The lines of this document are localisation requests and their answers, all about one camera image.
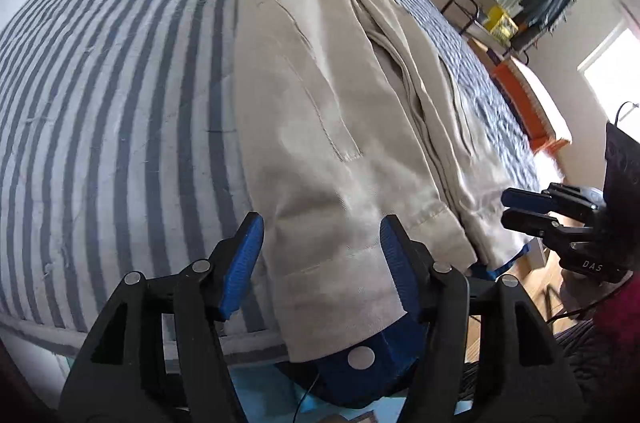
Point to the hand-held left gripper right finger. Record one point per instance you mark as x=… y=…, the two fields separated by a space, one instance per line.
x=395 y=263

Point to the grey striped bed sheet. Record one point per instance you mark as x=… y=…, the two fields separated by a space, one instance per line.
x=100 y=103

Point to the bright window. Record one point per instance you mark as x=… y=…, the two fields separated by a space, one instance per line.
x=612 y=68

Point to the beige and blue jacket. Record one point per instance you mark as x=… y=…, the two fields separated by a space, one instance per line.
x=310 y=103

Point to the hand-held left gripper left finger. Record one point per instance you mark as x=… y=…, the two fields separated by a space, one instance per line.
x=245 y=268

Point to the yellow box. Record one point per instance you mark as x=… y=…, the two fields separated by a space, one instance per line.
x=502 y=23

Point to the light blue cloth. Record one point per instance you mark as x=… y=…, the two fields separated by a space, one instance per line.
x=260 y=395

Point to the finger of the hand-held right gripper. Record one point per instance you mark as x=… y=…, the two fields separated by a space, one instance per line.
x=530 y=222
x=525 y=199

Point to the person's right forearm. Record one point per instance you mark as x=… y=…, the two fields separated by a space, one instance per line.
x=620 y=313

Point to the orange and white furniture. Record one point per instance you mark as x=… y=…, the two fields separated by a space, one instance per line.
x=520 y=98

